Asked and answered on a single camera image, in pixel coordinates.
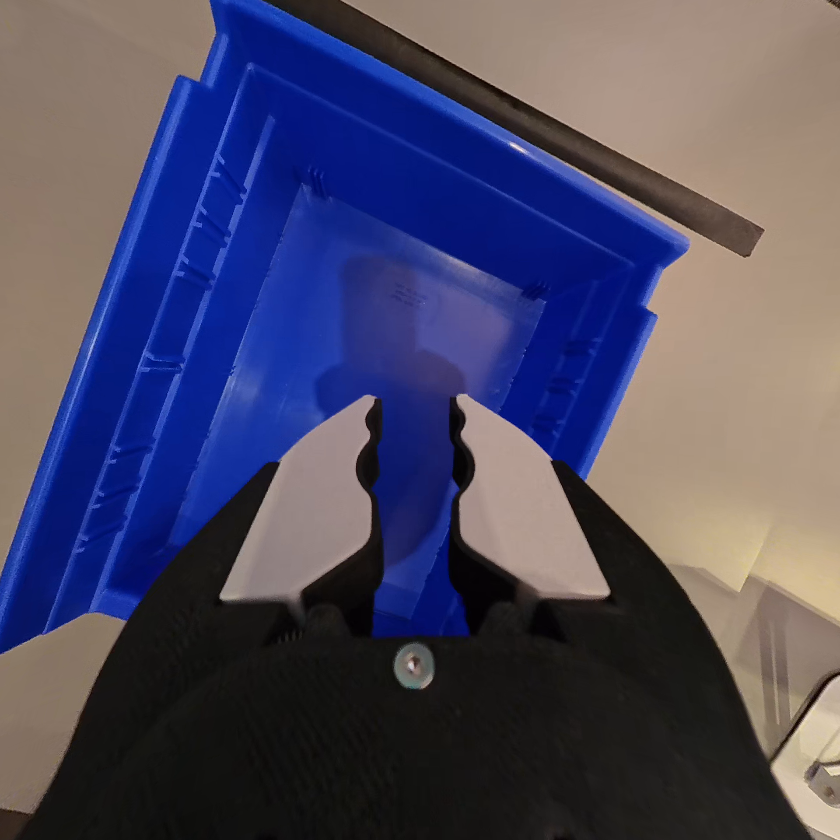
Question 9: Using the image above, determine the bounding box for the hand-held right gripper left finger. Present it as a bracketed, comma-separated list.
[218, 394, 385, 624]

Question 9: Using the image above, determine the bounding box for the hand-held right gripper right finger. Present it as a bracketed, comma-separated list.
[449, 392, 613, 624]

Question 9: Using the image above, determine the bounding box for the blue plastic bin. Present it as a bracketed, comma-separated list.
[0, 0, 691, 654]

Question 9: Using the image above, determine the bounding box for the white plastic object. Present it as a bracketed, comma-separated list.
[768, 672, 840, 840]

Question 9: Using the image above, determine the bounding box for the black rubber strip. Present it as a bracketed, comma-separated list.
[262, 0, 765, 258]

